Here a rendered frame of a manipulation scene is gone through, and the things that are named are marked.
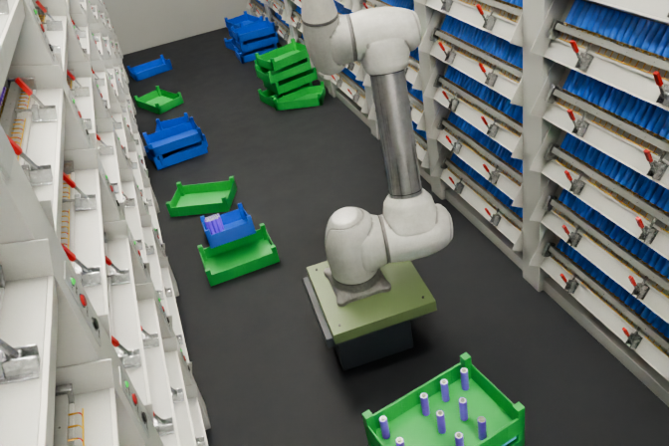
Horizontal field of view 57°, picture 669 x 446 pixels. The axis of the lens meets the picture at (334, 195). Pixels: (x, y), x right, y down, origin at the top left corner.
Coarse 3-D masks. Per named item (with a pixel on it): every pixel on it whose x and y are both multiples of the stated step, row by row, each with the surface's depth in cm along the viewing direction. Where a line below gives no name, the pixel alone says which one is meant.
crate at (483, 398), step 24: (432, 384) 147; (456, 384) 150; (480, 384) 148; (384, 408) 142; (408, 408) 146; (432, 408) 146; (456, 408) 145; (480, 408) 144; (504, 408) 142; (408, 432) 142; (432, 432) 140; (504, 432) 133
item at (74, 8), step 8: (72, 0) 249; (72, 8) 250; (80, 8) 251; (88, 24) 261; (96, 48) 260; (96, 56) 262; (112, 96) 272; (128, 136) 283; (136, 152) 288; (144, 176) 294; (152, 192) 303
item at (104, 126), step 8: (96, 120) 204; (104, 120) 205; (96, 128) 204; (104, 128) 207; (112, 128) 208; (104, 136) 204; (112, 136) 205; (112, 144) 199; (104, 160) 188; (112, 160) 189; (104, 168) 183; (112, 168) 184; (112, 176) 179; (120, 192) 171; (120, 200) 167
